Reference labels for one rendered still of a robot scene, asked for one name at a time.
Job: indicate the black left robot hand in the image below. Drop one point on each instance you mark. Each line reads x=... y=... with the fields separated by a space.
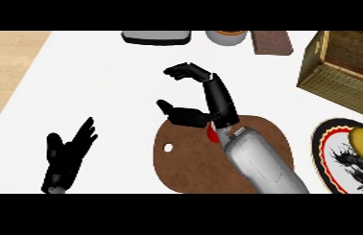
x=65 y=155

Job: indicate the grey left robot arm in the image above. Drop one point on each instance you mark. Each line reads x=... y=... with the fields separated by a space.
x=56 y=190

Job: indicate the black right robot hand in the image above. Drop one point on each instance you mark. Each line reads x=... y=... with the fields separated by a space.
x=220 y=98

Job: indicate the brown wooden block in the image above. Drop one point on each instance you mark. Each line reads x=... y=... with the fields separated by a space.
x=272 y=43

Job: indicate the brown wooden cutting board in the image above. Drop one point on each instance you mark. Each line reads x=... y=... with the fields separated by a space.
x=193 y=165

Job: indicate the yellow object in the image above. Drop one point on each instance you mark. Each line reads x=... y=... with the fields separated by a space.
x=357 y=143

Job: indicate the olive wicker basket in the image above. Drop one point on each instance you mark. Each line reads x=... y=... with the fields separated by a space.
x=331 y=75

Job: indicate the grey and black appliance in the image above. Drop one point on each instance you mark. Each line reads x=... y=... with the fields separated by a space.
x=155 y=36

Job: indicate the red can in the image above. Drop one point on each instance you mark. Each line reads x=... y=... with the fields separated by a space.
x=213 y=136

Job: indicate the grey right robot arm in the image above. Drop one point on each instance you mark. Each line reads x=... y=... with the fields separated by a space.
x=257 y=162

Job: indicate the grey pot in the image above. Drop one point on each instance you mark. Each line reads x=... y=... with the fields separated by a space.
x=226 y=39

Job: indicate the patterned plate with black rim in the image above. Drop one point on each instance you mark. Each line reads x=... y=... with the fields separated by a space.
x=331 y=155

